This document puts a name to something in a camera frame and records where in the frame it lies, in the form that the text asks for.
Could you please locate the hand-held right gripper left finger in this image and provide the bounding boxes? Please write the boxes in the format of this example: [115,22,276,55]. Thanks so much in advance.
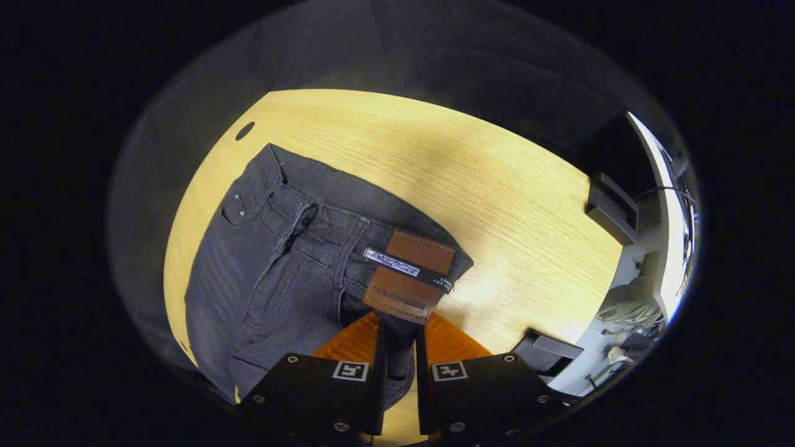
[239,310,389,443]

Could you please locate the dark grey jeans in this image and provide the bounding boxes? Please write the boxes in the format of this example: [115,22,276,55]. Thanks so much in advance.
[184,143,475,412]

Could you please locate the grey cloth bundle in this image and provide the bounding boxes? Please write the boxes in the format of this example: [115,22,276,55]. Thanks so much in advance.
[595,276,662,327]

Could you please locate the white panel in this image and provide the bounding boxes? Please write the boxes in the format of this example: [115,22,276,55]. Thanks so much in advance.
[626,111,691,323]

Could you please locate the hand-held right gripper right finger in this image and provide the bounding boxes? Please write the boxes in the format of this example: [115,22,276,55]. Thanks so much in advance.
[414,312,566,443]

